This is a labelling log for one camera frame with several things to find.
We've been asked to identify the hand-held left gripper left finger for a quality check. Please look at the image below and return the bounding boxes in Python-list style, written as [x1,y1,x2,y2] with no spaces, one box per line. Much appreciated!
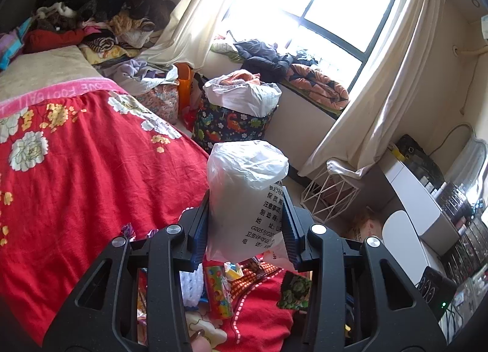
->
[42,189,210,352]

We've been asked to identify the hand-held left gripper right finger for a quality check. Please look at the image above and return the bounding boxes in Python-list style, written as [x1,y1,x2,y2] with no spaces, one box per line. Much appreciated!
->
[282,190,448,352]

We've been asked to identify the black silver wrapper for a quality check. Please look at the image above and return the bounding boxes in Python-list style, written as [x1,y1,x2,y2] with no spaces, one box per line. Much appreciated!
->
[249,257,279,280]

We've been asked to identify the yellow wrapper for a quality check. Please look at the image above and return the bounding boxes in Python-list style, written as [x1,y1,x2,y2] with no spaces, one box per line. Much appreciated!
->
[224,261,245,281]

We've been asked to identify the white printed plastic bag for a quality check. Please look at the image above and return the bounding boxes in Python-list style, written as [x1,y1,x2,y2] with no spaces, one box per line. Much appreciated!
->
[206,140,290,264]

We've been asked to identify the white ribbed wrapper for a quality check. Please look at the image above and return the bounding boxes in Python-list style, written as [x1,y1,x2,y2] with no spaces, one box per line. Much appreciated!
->
[179,271,204,307]

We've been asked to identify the green black wrapper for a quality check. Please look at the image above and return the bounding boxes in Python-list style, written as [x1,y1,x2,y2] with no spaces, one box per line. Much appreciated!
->
[278,272,311,311]

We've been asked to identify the colourful dotted wrapper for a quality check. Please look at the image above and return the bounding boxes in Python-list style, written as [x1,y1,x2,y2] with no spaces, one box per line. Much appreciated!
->
[203,264,234,320]

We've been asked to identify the brown paper bag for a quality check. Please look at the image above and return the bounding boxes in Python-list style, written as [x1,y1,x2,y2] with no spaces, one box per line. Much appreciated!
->
[349,209,384,242]

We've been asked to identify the white chair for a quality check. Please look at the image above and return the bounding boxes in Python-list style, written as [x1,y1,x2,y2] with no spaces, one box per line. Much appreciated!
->
[382,210,448,284]

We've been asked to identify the red floral blanket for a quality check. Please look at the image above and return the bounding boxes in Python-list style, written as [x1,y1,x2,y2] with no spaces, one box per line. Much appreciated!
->
[0,83,313,352]

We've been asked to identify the dinosaur print storage bag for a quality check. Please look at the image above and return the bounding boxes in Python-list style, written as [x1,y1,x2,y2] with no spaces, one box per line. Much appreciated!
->
[192,93,279,155]

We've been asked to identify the white desk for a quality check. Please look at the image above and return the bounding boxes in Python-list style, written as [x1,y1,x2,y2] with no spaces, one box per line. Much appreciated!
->
[381,148,462,250]

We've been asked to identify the floral fabric bag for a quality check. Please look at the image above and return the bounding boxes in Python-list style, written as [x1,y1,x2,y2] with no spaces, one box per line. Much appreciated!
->
[135,83,180,124]

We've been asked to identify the black device with green light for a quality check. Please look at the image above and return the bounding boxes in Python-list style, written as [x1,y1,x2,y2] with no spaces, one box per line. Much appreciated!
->
[417,266,458,320]

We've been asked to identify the orange bag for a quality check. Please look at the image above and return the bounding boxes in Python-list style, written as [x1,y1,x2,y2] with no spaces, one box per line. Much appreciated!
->
[175,63,195,109]

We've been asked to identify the orange patterned quilt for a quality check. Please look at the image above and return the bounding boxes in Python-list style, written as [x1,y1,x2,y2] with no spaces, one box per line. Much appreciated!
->
[286,63,350,111]

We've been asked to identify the row of dark cosmetic boxes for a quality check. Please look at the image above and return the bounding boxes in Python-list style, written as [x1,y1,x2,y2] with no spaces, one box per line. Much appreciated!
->
[435,180,488,288]

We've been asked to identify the lilac grey clothes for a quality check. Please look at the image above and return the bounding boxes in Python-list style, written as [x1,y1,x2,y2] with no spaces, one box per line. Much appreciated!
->
[97,59,180,94]

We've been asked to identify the cream curtain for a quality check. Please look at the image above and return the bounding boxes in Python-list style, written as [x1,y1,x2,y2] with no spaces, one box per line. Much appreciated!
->
[139,0,252,67]
[297,0,447,181]

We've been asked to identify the dark blue jacket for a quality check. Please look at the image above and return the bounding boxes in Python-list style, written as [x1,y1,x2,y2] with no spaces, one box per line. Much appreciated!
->
[232,40,325,82]

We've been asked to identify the green white cloth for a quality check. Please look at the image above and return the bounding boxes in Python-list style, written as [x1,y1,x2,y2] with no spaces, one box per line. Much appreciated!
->
[211,34,242,61]

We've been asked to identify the wavy edged mirror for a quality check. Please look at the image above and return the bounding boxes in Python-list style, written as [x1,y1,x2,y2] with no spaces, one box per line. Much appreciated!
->
[444,135,488,193]

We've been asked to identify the bed with beige sheet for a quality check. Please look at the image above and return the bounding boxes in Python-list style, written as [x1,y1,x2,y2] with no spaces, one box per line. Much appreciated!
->
[0,45,126,103]

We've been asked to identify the red garment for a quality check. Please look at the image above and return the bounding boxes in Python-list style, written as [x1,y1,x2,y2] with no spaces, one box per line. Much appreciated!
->
[25,28,86,53]

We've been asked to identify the purple blue striped cloth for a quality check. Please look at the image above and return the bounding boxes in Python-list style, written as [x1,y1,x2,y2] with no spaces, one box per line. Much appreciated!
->
[0,19,35,71]

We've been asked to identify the white wire basket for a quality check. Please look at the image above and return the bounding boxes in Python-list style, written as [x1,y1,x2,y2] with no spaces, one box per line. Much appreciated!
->
[301,159,361,223]

